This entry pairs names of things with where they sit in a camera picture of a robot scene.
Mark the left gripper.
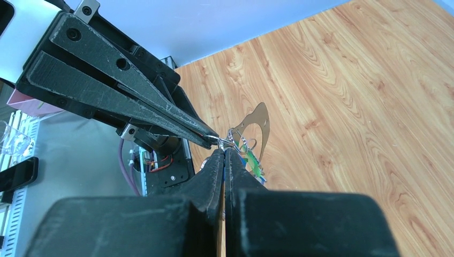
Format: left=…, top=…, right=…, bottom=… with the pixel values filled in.
left=14, top=1, right=218, bottom=149

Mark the black smartphone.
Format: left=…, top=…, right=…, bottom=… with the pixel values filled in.
left=1, top=157, right=39, bottom=192

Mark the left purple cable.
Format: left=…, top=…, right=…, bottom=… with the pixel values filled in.
left=119, top=138, right=142, bottom=196

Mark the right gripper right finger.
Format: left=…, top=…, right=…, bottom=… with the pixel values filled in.
left=224, top=150, right=400, bottom=256

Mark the white slotted cable duct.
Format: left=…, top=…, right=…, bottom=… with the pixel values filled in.
left=1, top=110, right=40, bottom=256

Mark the silver keyring holder with rings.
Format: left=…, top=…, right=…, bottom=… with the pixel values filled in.
left=206, top=102, right=270, bottom=183

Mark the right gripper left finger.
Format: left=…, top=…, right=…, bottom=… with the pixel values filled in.
left=25, top=149, right=225, bottom=256

